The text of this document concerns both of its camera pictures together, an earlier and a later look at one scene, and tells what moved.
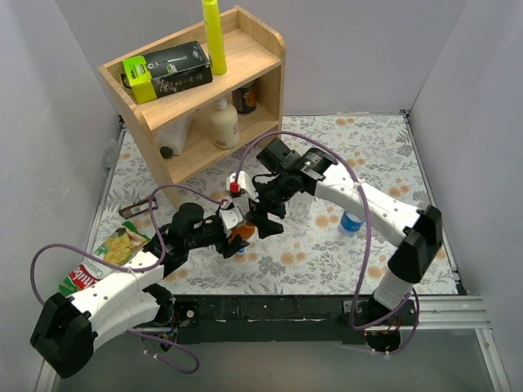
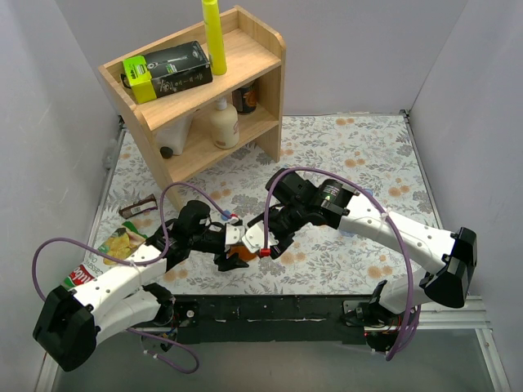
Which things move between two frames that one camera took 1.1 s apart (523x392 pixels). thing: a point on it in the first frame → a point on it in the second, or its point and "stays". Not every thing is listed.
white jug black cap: x=172 y=138 stays
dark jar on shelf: x=244 y=98 stays
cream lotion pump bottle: x=225 y=125 stays
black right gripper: x=267 y=206 → x=276 y=230
